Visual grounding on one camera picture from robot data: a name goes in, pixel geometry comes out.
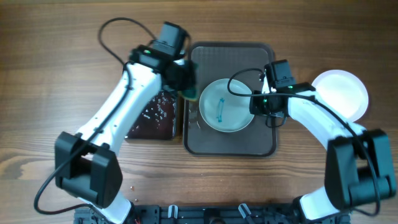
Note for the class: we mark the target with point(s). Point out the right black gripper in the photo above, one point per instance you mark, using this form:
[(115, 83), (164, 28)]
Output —
[(255, 107)]

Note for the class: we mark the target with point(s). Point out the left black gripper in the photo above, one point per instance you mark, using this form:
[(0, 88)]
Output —
[(189, 78)]

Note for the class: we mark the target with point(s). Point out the teal yellow sponge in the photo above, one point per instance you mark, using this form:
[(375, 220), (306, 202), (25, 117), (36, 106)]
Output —
[(190, 94)]

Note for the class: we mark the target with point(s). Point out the white plate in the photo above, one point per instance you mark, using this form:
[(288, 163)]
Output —
[(344, 92), (222, 110)]

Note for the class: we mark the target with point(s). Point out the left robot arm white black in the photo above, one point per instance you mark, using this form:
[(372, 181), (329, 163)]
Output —
[(86, 164)]

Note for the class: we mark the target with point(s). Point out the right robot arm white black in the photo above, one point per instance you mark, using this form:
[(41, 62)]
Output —
[(359, 171)]

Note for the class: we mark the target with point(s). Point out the brown serving tray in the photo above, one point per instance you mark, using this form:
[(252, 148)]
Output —
[(242, 61)]

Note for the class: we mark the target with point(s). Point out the black water tray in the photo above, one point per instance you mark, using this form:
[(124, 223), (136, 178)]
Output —
[(157, 119)]

